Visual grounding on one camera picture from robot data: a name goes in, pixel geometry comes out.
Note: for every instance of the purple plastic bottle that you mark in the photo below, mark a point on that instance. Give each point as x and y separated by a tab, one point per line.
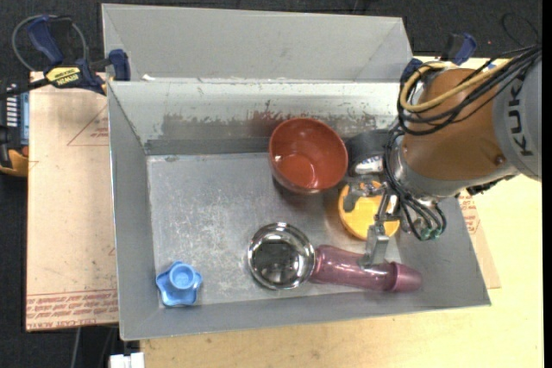
340	269

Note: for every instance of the blue star-shaped cap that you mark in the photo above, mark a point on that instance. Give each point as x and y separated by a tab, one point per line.
179	283

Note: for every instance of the grey metal bin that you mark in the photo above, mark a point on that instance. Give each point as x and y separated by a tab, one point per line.
207	202

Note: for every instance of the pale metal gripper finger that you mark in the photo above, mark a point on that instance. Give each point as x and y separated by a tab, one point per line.
376	247
361	193

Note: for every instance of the yellow round lid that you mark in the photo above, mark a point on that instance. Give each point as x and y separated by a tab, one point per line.
360	222

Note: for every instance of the red-brown bowl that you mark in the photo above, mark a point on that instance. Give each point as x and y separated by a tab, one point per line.
308	155

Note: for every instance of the brown cardboard board red print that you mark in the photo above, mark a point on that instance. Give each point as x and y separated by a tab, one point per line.
64	207

